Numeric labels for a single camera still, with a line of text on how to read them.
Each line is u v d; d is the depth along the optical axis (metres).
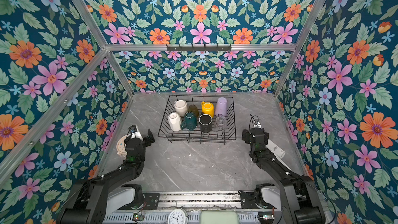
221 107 0.98
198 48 0.93
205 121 0.89
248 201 0.73
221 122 0.91
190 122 0.92
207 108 0.96
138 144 0.66
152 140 0.83
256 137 0.66
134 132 0.73
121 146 0.89
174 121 0.90
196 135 0.96
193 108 0.99
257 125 0.76
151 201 0.73
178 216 0.67
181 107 0.99
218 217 0.68
